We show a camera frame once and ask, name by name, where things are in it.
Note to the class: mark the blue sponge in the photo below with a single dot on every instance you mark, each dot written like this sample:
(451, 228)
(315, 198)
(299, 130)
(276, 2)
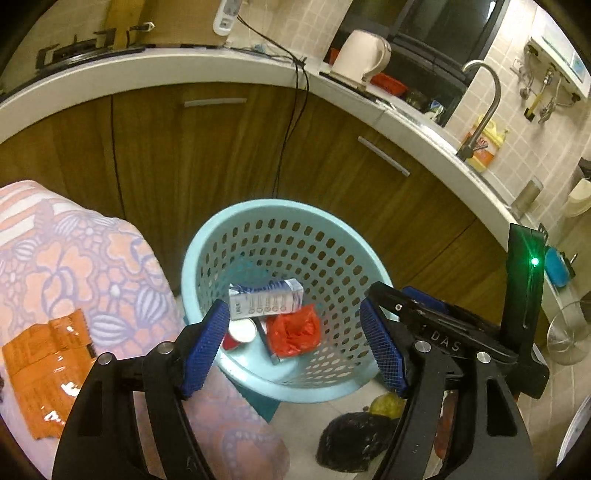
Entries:
(556, 267)

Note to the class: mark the yellow dish soap bottle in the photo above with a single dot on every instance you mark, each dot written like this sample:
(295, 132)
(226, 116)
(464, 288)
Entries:
(489, 147)

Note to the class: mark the black gas stove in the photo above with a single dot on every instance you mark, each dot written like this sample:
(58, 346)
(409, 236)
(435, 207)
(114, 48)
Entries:
(78, 48)

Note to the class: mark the yellow-green bag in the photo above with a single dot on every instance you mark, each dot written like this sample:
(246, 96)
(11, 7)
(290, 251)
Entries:
(387, 405)

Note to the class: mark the dark window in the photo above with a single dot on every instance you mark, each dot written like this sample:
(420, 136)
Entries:
(438, 41)

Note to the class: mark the white water heater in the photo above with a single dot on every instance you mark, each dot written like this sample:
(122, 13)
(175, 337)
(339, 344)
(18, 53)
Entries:
(558, 60)

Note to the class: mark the white and blue carton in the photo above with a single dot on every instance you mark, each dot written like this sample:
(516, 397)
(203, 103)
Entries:
(265, 300)

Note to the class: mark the teal floor mat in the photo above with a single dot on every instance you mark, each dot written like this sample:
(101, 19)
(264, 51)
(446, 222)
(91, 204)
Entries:
(265, 406)

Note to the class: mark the light blue plastic basket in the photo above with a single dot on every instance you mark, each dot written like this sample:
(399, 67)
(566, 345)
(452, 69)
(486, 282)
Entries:
(277, 230)

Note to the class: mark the red plastic tray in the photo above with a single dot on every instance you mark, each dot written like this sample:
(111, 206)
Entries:
(388, 82)

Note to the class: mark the metal cup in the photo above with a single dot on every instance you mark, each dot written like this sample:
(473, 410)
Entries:
(527, 198)

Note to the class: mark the wooden kitchen cabinet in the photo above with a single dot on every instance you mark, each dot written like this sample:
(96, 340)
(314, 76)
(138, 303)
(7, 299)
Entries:
(194, 152)

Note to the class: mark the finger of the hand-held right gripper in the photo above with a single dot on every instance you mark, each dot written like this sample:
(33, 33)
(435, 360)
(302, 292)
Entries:
(443, 337)
(425, 297)

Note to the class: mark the black garbage bag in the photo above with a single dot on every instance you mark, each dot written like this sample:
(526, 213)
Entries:
(355, 441)

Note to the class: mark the orange snack packet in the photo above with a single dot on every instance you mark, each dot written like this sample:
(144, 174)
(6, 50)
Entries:
(41, 364)

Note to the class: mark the cream plastic container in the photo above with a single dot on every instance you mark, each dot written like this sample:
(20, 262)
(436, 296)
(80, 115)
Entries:
(579, 198)

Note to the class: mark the steel kitchen faucet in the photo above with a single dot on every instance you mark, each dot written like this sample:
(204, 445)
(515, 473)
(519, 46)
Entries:
(489, 106)

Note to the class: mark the steel bowl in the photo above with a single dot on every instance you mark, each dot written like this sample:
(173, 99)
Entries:
(567, 332)

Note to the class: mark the wooden cutting board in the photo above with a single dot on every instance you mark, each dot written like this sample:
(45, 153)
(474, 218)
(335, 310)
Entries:
(121, 21)

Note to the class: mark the pink floral blanket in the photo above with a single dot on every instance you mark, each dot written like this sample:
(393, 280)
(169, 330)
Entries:
(92, 267)

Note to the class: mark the cream electric kettle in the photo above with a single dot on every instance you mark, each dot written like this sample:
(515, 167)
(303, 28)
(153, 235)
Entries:
(360, 55)

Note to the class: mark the brown rice cooker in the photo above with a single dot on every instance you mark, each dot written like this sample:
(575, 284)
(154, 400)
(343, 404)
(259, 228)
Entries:
(184, 21)

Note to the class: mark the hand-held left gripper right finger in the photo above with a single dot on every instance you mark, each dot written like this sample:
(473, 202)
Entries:
(383, 350)

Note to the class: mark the red plastic bag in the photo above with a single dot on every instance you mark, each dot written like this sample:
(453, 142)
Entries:
(293, 334)

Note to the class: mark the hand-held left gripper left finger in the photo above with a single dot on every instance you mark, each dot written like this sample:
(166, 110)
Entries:
(205, 350)

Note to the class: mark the red and white cup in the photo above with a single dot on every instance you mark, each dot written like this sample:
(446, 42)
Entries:
(240, 332)

